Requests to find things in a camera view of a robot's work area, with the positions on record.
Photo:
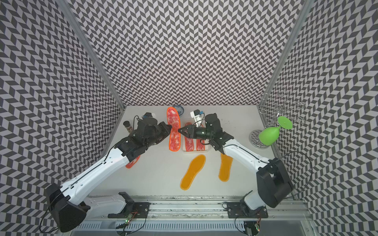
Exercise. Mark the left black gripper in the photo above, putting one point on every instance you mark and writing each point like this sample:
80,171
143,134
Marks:
159,133

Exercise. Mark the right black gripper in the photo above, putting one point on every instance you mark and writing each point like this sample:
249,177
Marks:
192,132

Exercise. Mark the red insole orange trim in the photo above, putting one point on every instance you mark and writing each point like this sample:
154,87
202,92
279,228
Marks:
189,144
132,163
199,145
175,137

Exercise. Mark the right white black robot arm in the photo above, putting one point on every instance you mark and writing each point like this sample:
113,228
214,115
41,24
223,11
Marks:
273,181

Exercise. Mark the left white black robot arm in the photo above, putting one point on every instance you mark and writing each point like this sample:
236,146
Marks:
66,202

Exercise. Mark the white storage tray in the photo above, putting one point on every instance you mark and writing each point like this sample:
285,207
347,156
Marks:
184,123

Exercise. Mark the blue white porcelain bowl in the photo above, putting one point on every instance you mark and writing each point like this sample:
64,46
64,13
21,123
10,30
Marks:
180,109

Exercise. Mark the yellow insole left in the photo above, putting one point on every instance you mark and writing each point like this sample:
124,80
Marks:
194,168

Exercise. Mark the yellow insole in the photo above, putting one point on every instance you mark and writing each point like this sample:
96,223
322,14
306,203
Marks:
194,168
225,167

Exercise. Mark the small spice jar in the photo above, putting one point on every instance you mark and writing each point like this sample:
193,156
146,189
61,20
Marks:
128,126

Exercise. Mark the yellow insole right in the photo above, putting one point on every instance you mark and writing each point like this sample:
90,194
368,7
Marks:
225,167

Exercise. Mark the round metal drain grate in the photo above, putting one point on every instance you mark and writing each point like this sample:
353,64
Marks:
254,139

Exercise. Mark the green plastic wine glass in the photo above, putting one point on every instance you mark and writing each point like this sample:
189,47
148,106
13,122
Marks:
270,135

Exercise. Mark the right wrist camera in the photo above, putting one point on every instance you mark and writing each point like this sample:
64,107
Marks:
197,115

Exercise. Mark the aluminium front rail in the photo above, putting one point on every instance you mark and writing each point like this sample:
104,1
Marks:
160,208

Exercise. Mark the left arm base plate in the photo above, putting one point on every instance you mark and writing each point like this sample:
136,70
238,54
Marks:
130,209

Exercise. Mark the clear wire rack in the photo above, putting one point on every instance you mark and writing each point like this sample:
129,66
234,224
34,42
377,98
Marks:
270,110

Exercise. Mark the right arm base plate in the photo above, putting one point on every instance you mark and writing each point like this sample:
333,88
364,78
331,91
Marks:
246,209

